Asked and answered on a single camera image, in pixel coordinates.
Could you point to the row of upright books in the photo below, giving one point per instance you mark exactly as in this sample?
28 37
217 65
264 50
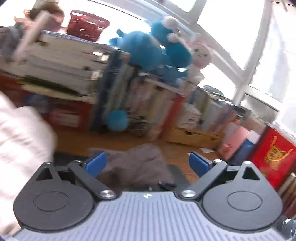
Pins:
126 88

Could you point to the blue plush ball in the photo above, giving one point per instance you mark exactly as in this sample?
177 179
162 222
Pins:
117 120

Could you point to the white paper sheet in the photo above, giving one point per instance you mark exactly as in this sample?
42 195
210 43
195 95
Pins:
206 150

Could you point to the beige puffer jacket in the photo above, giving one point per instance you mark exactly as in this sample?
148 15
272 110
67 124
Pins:
26 142

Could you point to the blue Doraemon plush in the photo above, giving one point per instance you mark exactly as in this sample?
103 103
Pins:
160 52

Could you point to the white pink bunny plush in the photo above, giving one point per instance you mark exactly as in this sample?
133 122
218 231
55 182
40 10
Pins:
202 56

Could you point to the brown garment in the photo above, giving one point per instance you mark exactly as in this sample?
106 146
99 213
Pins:
139 168

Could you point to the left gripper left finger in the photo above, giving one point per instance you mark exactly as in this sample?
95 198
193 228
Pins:
86 173

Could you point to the miniature bicycle model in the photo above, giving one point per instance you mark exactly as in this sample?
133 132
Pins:
138 125

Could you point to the red gift bag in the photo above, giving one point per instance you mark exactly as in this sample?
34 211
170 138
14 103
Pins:
274 156

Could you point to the red box with label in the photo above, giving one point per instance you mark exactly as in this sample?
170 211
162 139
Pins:
57 108

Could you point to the stack of books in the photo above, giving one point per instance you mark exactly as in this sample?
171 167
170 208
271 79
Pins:
63 60

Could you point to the wooden drawer box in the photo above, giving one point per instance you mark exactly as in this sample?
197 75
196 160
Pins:
193 138

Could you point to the red woven basket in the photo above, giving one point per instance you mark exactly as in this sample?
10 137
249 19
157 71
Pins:
86 26

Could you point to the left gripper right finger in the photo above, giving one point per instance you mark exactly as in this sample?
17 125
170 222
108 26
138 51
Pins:
207 171

